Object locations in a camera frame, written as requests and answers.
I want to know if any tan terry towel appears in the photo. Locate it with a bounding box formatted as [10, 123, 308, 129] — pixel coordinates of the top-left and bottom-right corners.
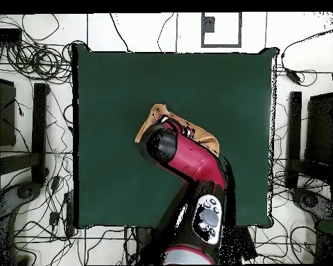
[134, 103, 221, 158]

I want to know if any flat black box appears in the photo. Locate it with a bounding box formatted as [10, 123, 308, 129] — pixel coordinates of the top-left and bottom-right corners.
[0, 27, 23, 43]

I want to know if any dark green tablecloth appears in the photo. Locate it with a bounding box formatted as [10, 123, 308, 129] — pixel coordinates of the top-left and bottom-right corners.
[71, 44, 280, 229]

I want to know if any black power adapter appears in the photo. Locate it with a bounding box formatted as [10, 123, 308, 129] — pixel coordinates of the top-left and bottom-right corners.
[285, 69, 302, 85]

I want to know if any black cabinet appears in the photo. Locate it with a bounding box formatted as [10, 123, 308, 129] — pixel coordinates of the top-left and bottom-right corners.
[0, 76, 17, 148]
[305, 92, 333, 167]

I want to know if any black power strip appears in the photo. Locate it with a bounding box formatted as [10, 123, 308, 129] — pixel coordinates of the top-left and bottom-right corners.
[63, 190, 76, 237]

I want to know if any grey stand base black knob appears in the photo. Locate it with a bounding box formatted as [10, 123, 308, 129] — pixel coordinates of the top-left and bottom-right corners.
[289, 187, 333, 222]
[0, 181, 42, 265]

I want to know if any grey rectangular frame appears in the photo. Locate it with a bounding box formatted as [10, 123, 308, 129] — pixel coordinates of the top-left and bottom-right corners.
[200, 12, 243, 48]

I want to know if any thin black cable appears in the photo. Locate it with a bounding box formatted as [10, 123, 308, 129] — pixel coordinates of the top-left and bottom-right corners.
[109, 12, 132, 53]
[157, 12, 175, 53]

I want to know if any black stand frame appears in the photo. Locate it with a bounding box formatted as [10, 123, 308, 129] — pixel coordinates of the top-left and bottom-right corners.
[0, 82, 49, 185]
[284, 91, 333, 189]

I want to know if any black cable coil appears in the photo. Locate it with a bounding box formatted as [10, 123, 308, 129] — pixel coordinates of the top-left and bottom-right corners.
[5, 41, 73, 84]

